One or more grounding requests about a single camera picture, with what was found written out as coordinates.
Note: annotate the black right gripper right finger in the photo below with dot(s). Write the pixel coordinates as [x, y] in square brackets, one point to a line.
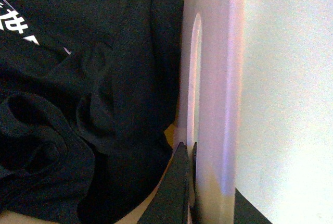
[244, 211]

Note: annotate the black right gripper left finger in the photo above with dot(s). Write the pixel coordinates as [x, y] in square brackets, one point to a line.
[171, 201]

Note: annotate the beige plastic laundry hamper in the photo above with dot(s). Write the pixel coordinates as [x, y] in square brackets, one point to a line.
[207, 107]

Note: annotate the black printed t-shirt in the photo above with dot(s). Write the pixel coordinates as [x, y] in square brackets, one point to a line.
[88, 89]

